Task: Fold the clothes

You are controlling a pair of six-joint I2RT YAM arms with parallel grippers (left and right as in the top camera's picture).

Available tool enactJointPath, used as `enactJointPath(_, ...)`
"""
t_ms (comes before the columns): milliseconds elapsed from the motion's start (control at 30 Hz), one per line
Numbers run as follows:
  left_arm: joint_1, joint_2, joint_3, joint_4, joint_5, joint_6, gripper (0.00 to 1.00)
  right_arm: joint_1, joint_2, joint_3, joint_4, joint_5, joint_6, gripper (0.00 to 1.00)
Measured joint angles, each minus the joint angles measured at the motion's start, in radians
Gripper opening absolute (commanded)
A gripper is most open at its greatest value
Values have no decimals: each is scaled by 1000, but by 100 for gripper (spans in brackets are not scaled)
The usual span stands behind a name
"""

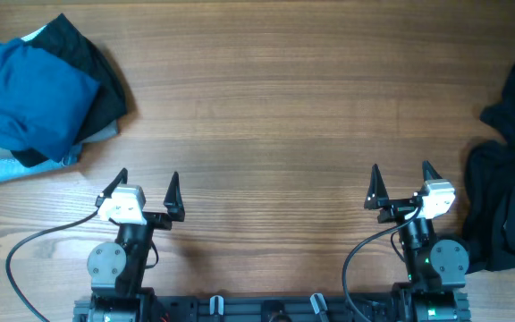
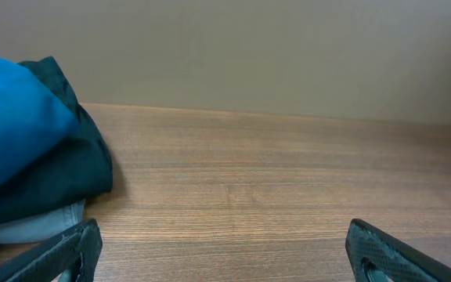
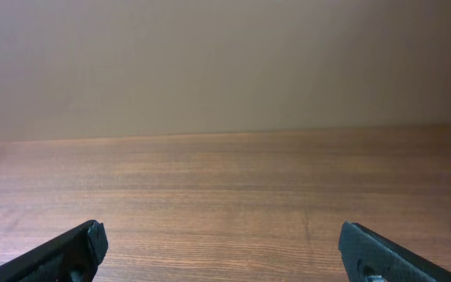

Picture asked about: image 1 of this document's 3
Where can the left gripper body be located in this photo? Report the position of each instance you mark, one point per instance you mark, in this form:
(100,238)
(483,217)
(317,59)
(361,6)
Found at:
(151,218)

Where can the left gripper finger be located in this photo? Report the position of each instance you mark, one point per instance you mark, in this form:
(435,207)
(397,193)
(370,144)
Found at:
(173,200)
(120,178)

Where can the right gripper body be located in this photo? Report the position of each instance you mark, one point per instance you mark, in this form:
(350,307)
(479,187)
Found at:
(401,207)

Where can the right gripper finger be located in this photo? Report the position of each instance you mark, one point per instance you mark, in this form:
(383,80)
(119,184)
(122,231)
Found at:
(377,196)
(429,173)

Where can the black sports shirt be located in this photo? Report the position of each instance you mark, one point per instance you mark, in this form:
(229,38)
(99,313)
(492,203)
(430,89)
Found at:
(489,228)

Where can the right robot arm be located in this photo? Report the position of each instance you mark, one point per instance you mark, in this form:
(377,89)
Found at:
(436,266)

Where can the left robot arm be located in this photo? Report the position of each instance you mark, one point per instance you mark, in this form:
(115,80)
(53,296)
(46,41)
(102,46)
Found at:
(117,268)

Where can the black folded garment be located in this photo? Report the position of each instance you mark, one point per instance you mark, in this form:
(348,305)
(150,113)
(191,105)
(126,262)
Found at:
(60,38)

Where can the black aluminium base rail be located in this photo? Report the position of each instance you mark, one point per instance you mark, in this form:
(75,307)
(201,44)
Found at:
(372,306)

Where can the left white rail clip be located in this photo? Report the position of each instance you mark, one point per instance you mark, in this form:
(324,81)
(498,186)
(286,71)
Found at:
(216,305)

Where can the white rail clip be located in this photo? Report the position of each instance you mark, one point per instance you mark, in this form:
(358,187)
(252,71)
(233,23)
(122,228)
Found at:
(318,303)
(216,305)

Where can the right white rail clip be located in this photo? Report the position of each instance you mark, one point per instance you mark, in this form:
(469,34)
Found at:
(318,303)

